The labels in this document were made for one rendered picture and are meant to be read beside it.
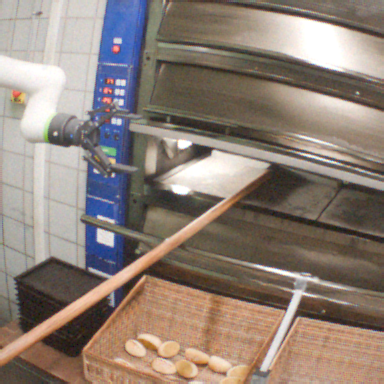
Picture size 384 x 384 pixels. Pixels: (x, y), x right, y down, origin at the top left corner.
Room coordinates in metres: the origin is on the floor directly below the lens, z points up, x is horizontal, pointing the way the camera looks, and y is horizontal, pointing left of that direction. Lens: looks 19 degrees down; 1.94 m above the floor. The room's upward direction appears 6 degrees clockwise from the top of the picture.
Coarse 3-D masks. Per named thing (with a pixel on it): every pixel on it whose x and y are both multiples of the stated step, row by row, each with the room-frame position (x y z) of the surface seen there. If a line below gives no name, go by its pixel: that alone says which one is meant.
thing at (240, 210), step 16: (144, 192) 2.21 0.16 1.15; (160, 192) 2.19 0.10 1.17; (176, 192) 2.17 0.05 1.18; (192, 192) 2.18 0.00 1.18; (208, 208) 2.12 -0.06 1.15; (240, 208) 2.07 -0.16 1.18; (256, 208) 2.08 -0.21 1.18; (272, 224) 2.02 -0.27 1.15; (288, 224) 2.00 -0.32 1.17; (304, 224) 1.98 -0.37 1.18; (320, 224) 1.99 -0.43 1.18; (336, 240) 1.93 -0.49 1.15; (352, 240) 1.90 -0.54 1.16; (368, 240) 1.88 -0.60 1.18
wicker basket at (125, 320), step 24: (144, 288) 2.15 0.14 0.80; (168, 288) 2.13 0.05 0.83; (120, 312) 1.98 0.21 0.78; (144, 312) 2.13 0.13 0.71; (168, 312) 2.10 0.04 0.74; (192, 312) 2.07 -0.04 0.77; (216, 312) 2.04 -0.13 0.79; (240, 312) 2.01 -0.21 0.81; (264, 312) 1.99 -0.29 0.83; (96, 336) 1.82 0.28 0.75; (120, 336) 1.99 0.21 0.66; (168, 336) 2.07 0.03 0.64; (192, 336) 2.04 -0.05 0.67; (216, 336) 2.01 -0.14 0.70; (240, 336) 1.98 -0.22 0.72; (264, 336) 1.95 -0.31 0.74; (96, 360) 1.72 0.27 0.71; (144, 360) 1.94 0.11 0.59; (240, 360) 1.95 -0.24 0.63; (264, 360) 1.84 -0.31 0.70
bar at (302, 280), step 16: (96, 224) 1.85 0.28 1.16; (112, 224) 1.84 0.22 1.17; (144, 240) 1.79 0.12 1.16; (160, 240) 1.77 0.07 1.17; (192, 256) 1.73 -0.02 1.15; (208, 256) 1.71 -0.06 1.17; (224, 256) 1.70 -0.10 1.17; (256, 272) 1.65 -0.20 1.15; (272, 272) 1.63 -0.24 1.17; (288, 272) 1.62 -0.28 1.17; (304, 288) 1.58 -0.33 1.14; (336, 288) 1.54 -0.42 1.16; (352, 288) 1.53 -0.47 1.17; (368, 288) 1.52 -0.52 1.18; (288, 320) 1.52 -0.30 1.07; (272, 352) 1.45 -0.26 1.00
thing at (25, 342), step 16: (240, 192) 2.14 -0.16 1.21; (224, 208) 2.00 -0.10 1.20; (192, 224) 1.82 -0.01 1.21; (176, 240) 1.71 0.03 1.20; (144, 256) 1.58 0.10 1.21; (160, 256) 1.62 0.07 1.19; (128, 272) 1.48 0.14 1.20; (96, 288) 1.36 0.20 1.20; (112, 288) 1.39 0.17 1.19; (80, 304) 1.27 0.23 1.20; (48, 320) 1.16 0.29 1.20; (64, 320) 1.19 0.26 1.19; (32, 336) 1.08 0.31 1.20; (0, 352) 0.97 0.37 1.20; (16, 352) 1.00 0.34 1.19
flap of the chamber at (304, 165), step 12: (144, 132) 2.05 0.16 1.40; (156, 132) 2.04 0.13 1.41; (168, 132) 2.02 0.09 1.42; (180, 132) 2.01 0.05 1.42; (204, 144) 1.97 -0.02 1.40; (216, 144) 1.96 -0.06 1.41; (228, 144) 1.94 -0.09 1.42; (252, 156) 1.91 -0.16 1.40; (264, 156) 1.89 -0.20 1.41; (276, 156) 1.88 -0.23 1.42; (300, 168) 1.85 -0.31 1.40; (312, 168) 1.83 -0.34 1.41; (324, 168) 1.82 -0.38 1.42; (348, 180) 1.78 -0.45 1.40; (360, 180) 1.76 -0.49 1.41; (372, 180) 1.75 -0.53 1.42
